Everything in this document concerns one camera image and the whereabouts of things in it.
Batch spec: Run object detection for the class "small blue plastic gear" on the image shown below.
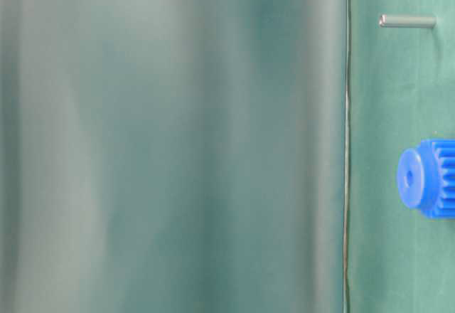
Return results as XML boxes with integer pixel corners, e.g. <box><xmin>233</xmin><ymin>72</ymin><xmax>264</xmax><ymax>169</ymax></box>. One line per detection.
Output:
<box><xmin>397</xmin><ymin>139</ymin><xmax>455</xmax><ymax>219</ymax></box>

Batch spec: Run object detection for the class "green table mat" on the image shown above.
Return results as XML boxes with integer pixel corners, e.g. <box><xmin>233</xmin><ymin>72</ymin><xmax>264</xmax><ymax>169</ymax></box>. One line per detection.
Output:
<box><xmin>347</xmin><ymin>0</ymin><xmax>454</xmax><ymax>312</ymax></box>

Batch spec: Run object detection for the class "silver metal shaft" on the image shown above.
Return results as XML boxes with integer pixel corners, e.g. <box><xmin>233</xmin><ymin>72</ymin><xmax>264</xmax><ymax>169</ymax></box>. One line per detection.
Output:
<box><xmin>379</xmin><ymin>14</ymin><xmax>437</xmax><ymax>28</ymax></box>

